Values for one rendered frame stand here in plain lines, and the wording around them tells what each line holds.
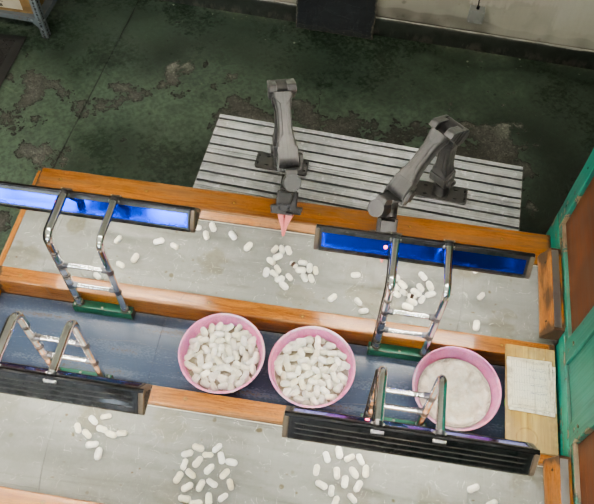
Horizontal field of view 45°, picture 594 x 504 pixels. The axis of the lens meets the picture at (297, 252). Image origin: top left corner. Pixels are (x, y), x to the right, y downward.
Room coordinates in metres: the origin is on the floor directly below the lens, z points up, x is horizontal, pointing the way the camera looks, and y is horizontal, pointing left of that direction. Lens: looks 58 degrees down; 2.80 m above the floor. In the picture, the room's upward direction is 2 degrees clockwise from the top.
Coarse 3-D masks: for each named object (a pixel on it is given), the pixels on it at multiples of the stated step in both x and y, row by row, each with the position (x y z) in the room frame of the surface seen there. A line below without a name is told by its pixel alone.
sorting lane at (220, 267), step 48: (144, 240) 1.32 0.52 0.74; (192, 240) 1.33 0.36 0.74; (240, 240) 1.34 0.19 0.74; (288, 240) 1.34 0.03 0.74; (192, 288) 1.14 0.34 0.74; (240, 288) 1.15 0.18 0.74; (288, 288) 1.15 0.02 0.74; (336, 288) 1.16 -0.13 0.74; (480, 288) 1.17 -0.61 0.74; (528, 288) 1.18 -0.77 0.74; (528, 336) 1.00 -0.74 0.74
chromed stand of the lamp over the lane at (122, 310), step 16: (64, 192) 1.24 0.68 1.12; (112, 208) 1.19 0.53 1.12; (48, 224) 1.13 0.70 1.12; (48, 240) 1.09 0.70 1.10; (96, 240) 1.08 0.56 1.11; (64, 272) 1.08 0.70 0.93; (112, 272) 1.07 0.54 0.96; (96, 288) 1.08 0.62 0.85; (112, 288) 1.07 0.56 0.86; (80, 304) 1.08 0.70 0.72; (96, 304) 1.09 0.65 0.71; (112, 304) 1.09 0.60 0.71
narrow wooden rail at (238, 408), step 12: (156, 396) 0.76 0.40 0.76; (168, 396) 0.76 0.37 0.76; (180, 396) 0.76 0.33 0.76; (192, 396) 0.76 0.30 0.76; (204, 396) 0.76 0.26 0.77; (216, 396) 0.77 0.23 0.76; (180, 408) 0.73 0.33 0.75; (192, 408) 0.73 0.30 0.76; (204, 408) 0.73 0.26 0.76; (216, 408) 0.73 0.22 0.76; (228, 408) 0.73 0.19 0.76; (240, 408) 0.73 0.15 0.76; (252, 408) 0.73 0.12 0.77; (264, 408) 0.73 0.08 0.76; (276, 408) 0.73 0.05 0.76; (252, 420) 0.70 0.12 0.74; (264, 420) 0.70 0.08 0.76; (276, 420) 0.70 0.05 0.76; (540, 456) 0.61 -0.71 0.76; (552, 456) 0.61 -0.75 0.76
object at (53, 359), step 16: (16, 320) 0.83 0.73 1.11; (0, 336) 0.78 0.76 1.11; (32, 336) 0.84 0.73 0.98; (48, 336) 0.85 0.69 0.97; (64, 336) 0.78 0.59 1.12; (80, 336) 0.83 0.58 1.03; (0, 352) 0.73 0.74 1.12; (48, 352) 0.86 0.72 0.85; (64, 368) 0.86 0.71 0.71; (96, 368) 0.82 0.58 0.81
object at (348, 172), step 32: (224, 128) 1.91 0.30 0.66; (256, 128) 1.91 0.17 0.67; (224, 160) 1.74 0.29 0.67; (320, 160) 1.75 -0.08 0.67; (352, 160) 1.76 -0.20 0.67; (384, 160) 1.76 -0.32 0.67; (480, 160) 1.78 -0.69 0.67; (256, 192) 1.59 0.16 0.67; (320, 192) 1.61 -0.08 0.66; (352, 192) 1.61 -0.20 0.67; (480, 192) 1.63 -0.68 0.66; (512, 192) 1.63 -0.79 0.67; (480, 224) 1.48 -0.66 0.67; (512, 224) 1.48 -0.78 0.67
